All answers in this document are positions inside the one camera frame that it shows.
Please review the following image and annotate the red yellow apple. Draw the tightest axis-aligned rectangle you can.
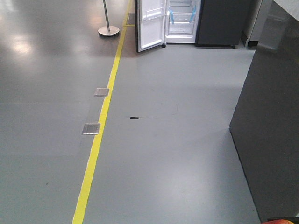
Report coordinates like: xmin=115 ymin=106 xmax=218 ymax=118
xmin=261 ymin=219 xmax=295 ymax=224

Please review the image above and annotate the fridge door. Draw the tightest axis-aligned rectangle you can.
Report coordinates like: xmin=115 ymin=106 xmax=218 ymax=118
xmin=134 ymin=0 xmax=167 ymax=53

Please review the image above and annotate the dark grey fridge body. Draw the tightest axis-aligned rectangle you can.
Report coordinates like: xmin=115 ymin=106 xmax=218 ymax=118
xmin=165 ymin=0 xmax=251 ymax=48

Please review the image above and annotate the silver floor outlet plate far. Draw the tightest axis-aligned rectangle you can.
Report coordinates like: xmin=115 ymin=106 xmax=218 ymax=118
xmin=94 ymin=88 xmax=109 ymax=97

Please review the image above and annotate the silver floor outlet plate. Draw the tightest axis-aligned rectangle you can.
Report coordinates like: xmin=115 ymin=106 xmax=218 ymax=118
xmin=94 ymin=88 xmax=109 ymax=97
xmin=82 ymin=123 xmax=100 ymax=135

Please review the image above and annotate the silver floor outlet plate near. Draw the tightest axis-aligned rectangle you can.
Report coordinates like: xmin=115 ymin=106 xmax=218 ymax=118
xmin=82 ymin=123 xmax=100 ymax=135

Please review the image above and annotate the silver sign stand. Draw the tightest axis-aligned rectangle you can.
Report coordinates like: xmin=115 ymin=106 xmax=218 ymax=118
xmin=98 ymin=0 xmax=120 ymax=37

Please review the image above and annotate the grey speckled kitchen counter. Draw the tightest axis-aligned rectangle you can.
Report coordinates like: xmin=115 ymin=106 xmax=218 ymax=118
xmin=229 ymin=0 xmax=299 ymax=222

